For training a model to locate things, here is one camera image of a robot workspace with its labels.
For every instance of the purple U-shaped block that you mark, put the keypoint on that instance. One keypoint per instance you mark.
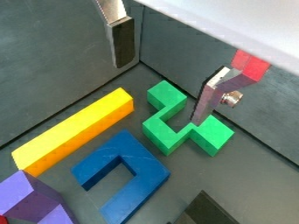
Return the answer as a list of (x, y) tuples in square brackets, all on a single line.
[(28, 200)]

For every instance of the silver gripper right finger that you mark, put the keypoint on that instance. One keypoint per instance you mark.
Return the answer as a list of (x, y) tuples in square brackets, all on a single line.
[(220, 90)]

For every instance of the red board with slots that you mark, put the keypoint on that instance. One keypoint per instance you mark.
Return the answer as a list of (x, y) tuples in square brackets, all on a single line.
[(249, 65)]

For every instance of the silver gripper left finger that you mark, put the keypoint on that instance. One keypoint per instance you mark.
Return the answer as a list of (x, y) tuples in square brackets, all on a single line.
[(120, 30)]

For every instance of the yellow long bar block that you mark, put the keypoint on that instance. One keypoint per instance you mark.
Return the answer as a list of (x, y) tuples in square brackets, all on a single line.
[(45, 150)]

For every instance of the green zigzag block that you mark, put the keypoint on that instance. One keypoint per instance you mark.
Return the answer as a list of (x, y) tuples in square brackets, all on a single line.
[(168, 131)]

